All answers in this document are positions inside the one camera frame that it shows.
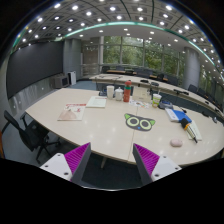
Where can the red and white booklet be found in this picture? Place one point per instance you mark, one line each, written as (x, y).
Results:
(71, 112)

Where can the cream notebook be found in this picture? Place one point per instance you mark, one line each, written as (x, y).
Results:
(197, 130)

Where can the black conference desk unit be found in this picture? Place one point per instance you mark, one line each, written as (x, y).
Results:
(165, 105)

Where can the colourful sticker sheet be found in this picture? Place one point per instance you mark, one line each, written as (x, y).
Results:
(140, 104)

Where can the white cardboard box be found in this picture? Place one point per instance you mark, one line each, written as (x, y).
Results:
(141, 93)

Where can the cat-face mouse pad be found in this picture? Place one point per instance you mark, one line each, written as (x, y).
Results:
(139, 122)

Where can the blue and white book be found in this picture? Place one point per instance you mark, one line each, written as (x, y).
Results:
(178, 115)

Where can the white standing appliance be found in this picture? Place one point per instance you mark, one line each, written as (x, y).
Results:
(72, 77)

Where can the red thermos bottle green band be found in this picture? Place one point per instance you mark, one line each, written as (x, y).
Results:
(127, 93)

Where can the group of ceiling lights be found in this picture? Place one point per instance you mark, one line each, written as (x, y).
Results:
(113, 8)

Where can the group of dark chairs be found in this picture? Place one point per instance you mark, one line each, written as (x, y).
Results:
(171, 80)

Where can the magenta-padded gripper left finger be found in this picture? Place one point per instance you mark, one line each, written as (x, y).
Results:
(77, 157)

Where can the pink computer mouse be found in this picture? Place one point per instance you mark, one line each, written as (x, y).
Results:
(176, 142)

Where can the white paper booklet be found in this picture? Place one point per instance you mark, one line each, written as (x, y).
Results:
(96, 101)

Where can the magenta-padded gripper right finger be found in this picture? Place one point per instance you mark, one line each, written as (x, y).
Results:
(146, 159)

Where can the grey cabinet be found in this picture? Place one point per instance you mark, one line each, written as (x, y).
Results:
(60, 81)

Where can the green white drink cup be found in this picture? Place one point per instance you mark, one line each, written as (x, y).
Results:
(156, 100)

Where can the white lidded mug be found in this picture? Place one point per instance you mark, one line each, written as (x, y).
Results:
(119, 94)

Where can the black office chair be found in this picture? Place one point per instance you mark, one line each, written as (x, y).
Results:
(28, 133)

